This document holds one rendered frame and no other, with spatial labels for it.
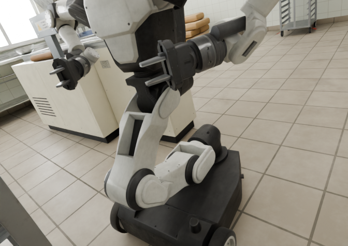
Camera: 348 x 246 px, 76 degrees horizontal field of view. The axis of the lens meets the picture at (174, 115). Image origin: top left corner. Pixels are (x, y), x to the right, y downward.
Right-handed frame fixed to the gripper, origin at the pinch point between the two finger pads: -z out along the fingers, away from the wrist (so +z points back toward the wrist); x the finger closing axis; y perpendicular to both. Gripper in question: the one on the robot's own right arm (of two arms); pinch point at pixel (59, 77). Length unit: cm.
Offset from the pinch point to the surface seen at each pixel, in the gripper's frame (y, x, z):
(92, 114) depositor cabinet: -50, -53, 94
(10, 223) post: 22, -8, -57
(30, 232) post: 22, -12, -56
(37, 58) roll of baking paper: -99, 1, 127
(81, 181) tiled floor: -55, -86, 48
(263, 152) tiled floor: 79, -86, 49
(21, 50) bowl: -236, 10, 285
